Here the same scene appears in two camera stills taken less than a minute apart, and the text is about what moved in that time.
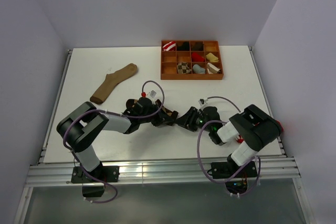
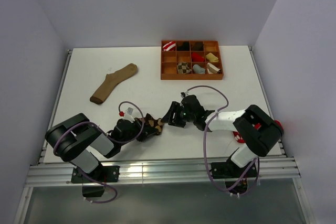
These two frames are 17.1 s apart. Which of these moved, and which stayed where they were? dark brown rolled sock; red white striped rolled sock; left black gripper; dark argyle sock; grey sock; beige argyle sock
Moved: left black gripper; dark argyle sock
Stayed: grey sock; beige argyle sock; dark brown rolled sock; red white striped rolled sock
